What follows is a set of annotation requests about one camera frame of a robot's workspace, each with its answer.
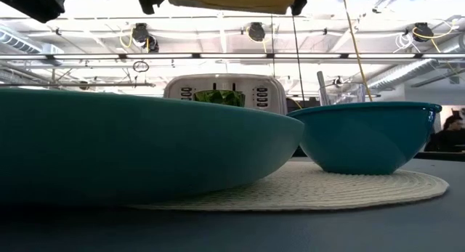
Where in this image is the grey ceiling pipe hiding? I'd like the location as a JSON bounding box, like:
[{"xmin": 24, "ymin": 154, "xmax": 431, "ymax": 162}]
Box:
[{"xmin": 0, "ymin": 81, "xmax": 157, "ymax": 88}]

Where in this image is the silver four-slot toaster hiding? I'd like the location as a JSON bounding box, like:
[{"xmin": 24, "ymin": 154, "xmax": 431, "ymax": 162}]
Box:
[{"xmin": 163, "ymin": 73, "xmax": 288, "ymax": 115}]

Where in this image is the black ceiling cable reel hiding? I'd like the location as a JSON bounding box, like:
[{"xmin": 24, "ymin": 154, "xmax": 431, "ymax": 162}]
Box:
[
  {"xmin": 412, "ymin": 22, "xmax": 435, "ymax": 42},
  {"xmin": 130, "ymin": 22, "xmax": 160, "ymax": 53},
  {"xmin": 248, "ymin": 22, "xmax": 266, "ymax": 42}
]

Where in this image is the black aluminium table frame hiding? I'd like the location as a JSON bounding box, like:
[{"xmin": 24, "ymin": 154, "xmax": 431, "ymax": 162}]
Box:
[{"xmin": 290, "ymin": 146, "xmax": 465, "ymax": 162}]

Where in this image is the yellow hanging cable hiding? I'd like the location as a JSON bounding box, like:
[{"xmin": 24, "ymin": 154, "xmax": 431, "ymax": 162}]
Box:
[{"xmin": 341, "ymin": 0, "xmax": 373, "ymax": 102}]

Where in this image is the purple raisin cereal box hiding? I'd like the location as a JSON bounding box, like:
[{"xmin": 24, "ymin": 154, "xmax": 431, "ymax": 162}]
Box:
[{"xmin": 163, "ymin": 0, "xmax": 299, "ymax": 15}]

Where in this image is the clear glass cup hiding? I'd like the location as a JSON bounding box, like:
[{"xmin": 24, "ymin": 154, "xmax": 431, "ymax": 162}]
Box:
[{"xmin": 318, "ymin": 81, "xmax": 366, "ymax": 107}]

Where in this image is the white teal patterned stick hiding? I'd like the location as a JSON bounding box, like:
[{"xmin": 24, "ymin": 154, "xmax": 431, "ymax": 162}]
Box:
[{"xmin": 316, "ymin": 70, "xmax": 330, "ymax": 107}]

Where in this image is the blue bowl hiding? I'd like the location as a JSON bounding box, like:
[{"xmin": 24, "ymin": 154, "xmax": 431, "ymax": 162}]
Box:
[{"xmin": 286, "ymin": 101, "xmax": 443, "ymax": 176}]

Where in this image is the person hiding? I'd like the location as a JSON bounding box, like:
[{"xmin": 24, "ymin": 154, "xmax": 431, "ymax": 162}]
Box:
[{"xmin": 423, "ymin": 107, "xmax": 465, "ymax": 153}]

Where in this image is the thin black hanging cable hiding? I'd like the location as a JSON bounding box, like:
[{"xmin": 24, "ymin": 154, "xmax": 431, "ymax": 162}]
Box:
[{"xmin": 290, "ymin": 14, "xmax": 307, "ymax": 107}]

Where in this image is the white round woven placemat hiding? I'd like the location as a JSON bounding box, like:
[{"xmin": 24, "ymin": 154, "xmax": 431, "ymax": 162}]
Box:
[{"xmin": 126, "ymin": 160, "xmax": 450, "ymax": 212}]

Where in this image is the long ceiling light rail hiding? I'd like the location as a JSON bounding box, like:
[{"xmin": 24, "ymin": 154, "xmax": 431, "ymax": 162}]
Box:
[{"xmin": 0, "ymin": 52, "xmax": 465, "ymax": 61}]

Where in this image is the teal green plate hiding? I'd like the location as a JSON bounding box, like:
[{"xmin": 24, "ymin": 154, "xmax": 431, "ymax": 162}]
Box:
[{"xmin": 0, "ymin": 87, "xmax": 305, "ymax": 206}]

